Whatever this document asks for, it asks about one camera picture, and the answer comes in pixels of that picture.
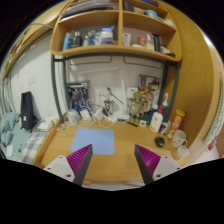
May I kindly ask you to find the small white cup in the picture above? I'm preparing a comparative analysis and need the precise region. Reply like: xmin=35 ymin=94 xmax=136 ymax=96
xmin=177 ymin=146 xmax=189 ymax=159

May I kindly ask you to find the bed with plaid bedding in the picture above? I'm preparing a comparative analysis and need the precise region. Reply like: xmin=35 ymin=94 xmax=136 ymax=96
xmin=0 ymin=112 xmax=47 ymax=164

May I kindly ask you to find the white lotion bottle red cap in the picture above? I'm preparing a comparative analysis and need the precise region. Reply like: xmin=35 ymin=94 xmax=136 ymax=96
xmin=150 ymin=107 xmax=163 ymax=132

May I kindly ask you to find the wooden shelf unit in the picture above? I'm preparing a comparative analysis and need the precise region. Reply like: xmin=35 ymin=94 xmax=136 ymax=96
xmin=50 ymin=0 xmax=182 ymax=62

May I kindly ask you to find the colourful figure poster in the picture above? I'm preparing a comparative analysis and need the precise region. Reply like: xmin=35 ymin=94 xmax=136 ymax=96
xmin=139 ymin=75 xmax=161 ymax=112

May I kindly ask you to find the blue spray bottle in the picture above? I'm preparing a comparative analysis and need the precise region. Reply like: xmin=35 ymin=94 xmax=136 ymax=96
xmin=162 ymin=93 xmax=169 ymax=122

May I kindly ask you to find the white ceramic mug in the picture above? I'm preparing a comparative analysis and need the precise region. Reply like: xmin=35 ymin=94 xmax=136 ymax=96
xmin=171 ymin=130 xmax=187 ymax=147

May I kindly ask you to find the blue picture poster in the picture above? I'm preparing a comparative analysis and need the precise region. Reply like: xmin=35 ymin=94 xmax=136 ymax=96
xmin=67 ymin=80 xmax=90 ymax=113

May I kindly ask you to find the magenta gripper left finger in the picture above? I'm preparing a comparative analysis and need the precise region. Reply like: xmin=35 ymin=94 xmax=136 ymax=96
xmin=44 ymin=145 xmax=93 ymax=186

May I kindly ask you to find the blue mouse pad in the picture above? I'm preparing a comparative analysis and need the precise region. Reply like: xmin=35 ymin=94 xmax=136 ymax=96
xmin=70 ymin=129 xmax=115 ymax=155

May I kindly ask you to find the red yellow chips can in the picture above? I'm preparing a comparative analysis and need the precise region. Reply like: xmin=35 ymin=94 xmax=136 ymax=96
xmin=167 ymin=109 xmax=185 ymax=139

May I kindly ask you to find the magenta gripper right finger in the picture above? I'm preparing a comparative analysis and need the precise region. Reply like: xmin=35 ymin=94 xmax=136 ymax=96
xmin=134 ymin=145 xmax=182 ymax=184

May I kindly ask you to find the black backpack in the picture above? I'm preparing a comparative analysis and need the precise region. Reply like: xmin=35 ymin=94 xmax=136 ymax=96
xmin=20 ymin=91 xmax=38 ymax=131

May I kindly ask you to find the black computer mouse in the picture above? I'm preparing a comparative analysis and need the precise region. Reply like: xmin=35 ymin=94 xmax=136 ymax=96
xmin=154 ymin=137 xmax=165 ymax=148

